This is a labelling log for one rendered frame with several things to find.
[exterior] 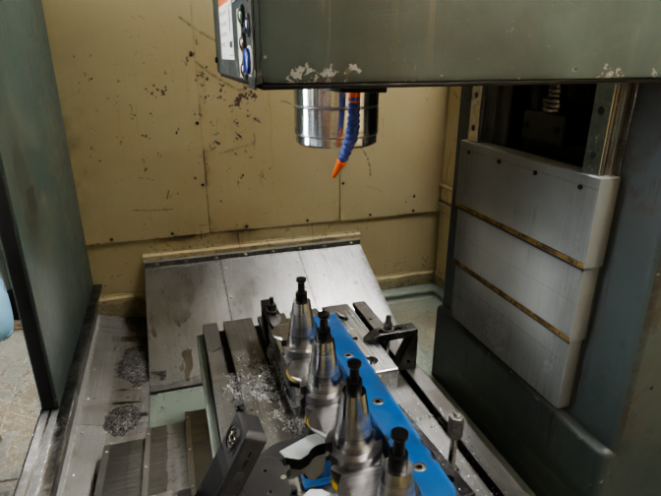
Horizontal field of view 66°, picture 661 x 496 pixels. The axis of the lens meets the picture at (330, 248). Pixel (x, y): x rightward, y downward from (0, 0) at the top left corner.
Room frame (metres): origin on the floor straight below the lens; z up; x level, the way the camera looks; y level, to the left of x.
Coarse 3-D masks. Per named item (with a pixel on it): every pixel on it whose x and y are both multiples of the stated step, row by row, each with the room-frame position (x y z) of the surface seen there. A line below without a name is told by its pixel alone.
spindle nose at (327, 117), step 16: (304, 96) 0.94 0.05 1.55; (320, 96) 0.92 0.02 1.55; (336, 96) 0.92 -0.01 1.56; (368, 96) 0.94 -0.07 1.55; (304, 112) 0.94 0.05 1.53; (320, 112) 0.92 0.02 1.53; (336, 112) 0.92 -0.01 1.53; (368, 112) 0.94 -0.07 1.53; (304, 128) 0.94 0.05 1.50; (320, 128) 0.92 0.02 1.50; (336, 128) 0.92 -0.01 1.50; (368, 128) 0.94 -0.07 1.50; (304, 144) 0.95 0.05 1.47; (320, 144) 0.93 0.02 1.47; (336, 144) 0.92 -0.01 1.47; (368, 144) 0.95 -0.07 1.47
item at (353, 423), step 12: (348, 396) 0.44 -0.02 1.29; (360, 396) 0.44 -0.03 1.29; (348, 408) 0.44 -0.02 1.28; (360, 408) 0.44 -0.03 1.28; (336, 420) 0.45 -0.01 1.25; (348, 420) 0.43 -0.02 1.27; (360, 420) 0.43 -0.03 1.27; (336, 432) 0.44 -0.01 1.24; (348, 432) 0.43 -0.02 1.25; (360, 432) 0.43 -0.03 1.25; (372, 432) 0.45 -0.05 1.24; (336, 444) 0.44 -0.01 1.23; (348, 444) 0.43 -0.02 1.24; (360, 444) 0.43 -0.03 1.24; (372, 444) 0.44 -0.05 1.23
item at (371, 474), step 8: (344, 472) 0.42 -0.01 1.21; (352, 472) 0.41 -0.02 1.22; (360, 472) 0.41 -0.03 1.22; (368, 472) 0.41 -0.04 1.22; (376, 472) 0.41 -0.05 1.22; (344, 480) 0.40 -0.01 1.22; (352, 480) 0.40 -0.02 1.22; (360, 480) 0.40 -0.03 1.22; (368, 480) 0.40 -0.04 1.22; (376, 480) 0.40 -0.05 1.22; (344, 488) 0.39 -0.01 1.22; (352, 488) 0.39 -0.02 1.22; (360, 488) 0.39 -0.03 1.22; (368, 488) 0.39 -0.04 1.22; (376, 488) 0.39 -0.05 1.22
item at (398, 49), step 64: (256, 0) 0.63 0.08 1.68; (320, 0) 0.65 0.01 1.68; (384, 0) 0.67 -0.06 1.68; (448, 0) 0.70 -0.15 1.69; (512, 0) 0.73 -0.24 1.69; (576, 0) 0.76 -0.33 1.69; (640, 0) 0.79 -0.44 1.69; (256, 64) 0.63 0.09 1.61; (320, 64) 0.65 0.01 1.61; (384, 64) 0.67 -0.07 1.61; (448, 64) 0.70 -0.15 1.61; (512, 64) 0.73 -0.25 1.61; (576, 64) 0.76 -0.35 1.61; (640, 64) 0.80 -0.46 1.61
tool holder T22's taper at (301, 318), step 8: (296, 304) 0.65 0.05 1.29; (304, 304) 0.65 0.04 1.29; (296, 312) 0.65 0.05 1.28; (304, 312) 0.65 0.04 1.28; (312, 312) 0.66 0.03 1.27; (296, 320) 0.64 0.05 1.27; (304, 320) 0.64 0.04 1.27; (312, 320) 0.65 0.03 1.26; (296, 328) 0.64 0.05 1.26; (304, 328) 0.64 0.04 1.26; (312, 328) 0.65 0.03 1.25; (288, 336) 0.65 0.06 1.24; (296, 336) 0.64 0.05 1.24; (304, 336) 0.64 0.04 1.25; (312, 336) 0.65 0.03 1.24; (288, 344) 0.65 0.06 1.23; (296, 344) 0.64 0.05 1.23; (304, 344) 0.64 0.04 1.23; (312, 344) 0.64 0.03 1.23
